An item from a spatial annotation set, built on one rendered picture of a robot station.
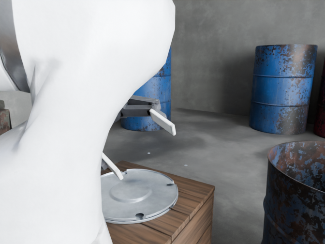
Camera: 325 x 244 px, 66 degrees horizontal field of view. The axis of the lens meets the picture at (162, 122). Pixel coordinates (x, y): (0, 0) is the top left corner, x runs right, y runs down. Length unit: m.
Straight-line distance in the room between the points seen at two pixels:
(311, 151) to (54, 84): 0.92
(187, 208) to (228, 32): 3.04
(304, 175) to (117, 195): 0.65
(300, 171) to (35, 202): 0.91
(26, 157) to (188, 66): 3.64
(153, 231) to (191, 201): 0.17
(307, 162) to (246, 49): 2.61
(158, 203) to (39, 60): 0.61
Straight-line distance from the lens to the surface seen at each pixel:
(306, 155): 1.01
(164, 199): 0.75
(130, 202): 0.74
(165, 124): 0.50
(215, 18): 3.66
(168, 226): 0.67
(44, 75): 0.19
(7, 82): 0.21
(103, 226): 0.28
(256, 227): 1.32
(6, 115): 0.79
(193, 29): 3.78
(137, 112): 0.55
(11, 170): 0.21
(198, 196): 0.79
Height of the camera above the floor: 0.75
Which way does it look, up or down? 14 degrees down
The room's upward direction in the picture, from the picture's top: straight up
